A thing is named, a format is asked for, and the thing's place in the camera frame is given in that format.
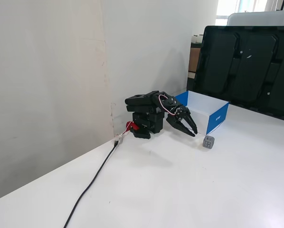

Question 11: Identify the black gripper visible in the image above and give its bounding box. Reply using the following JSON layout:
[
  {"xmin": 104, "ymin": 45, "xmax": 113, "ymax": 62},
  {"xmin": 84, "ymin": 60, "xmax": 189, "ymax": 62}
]
[{"xmin": 165, "ymin": 94, "xmax": 199, "ymax": 138}]

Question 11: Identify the white plastic bin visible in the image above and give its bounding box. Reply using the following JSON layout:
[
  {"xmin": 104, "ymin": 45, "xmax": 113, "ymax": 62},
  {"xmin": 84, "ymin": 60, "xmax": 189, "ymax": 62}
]
[{"xmin": 227, "ymin": 9, "xmax": 284, "ymax": 27}]

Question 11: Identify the black plastic tray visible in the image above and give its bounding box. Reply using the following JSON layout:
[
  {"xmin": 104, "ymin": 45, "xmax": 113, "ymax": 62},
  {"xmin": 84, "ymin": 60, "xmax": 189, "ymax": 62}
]
[{"xmin": 193, "ymin": 24, "xmax": 284, "ymax": 124}]

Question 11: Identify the blue and white cardboard box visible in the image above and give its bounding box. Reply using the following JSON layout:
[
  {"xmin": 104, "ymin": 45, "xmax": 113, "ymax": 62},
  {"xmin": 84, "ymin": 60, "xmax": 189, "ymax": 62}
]
[{"xmin": 174, "ymin": 90, "xmax": 230, "ymax": 136}]

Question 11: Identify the white and pink servo cable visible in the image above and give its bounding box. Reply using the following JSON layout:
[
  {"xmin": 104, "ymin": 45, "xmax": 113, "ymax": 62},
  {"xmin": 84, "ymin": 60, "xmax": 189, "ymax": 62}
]
[{"xmin": 157, "ymin": 94, "xmax": 179, "ymax": 117}]

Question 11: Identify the dark shelf unit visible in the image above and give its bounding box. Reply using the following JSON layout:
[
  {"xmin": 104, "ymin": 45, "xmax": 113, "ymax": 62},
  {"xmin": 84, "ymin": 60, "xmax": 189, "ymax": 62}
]
[{"xmin": 186, "ymin": 42, "xmax": 202, "ymax": 92}]

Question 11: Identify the white taped wire connector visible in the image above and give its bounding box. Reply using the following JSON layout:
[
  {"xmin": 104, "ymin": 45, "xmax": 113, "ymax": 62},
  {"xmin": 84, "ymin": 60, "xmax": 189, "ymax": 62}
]
[{"xmin": 114, "ymin": 129, "xmax": 131, "ymax": 143}]

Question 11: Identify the gray block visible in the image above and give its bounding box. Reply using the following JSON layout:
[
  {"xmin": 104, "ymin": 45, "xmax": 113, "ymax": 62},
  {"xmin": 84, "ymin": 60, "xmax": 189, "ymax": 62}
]
[{"xmin": 202, "ymin": 135, "xmax": 216, "ymax": 150}]

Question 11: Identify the brown cardboard box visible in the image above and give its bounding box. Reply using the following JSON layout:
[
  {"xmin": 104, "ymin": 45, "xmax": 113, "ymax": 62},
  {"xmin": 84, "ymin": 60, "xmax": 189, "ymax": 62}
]
[{"xmin": 188, "ymin": 47, "xmax": 201, "ymax": 73}]

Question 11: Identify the red clamp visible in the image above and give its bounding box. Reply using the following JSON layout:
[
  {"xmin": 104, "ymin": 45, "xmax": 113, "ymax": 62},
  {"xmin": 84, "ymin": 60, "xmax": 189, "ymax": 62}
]
[{"xmin": 125, "ymin": 121, "xmax": 140, "ymax": 132}]

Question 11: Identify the black power cable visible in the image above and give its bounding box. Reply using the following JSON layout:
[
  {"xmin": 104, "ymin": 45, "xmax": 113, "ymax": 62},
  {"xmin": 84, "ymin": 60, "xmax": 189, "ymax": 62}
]
[{"xmin": 63, "ymin": 140, "xmax": 119, "ymax": 228}]

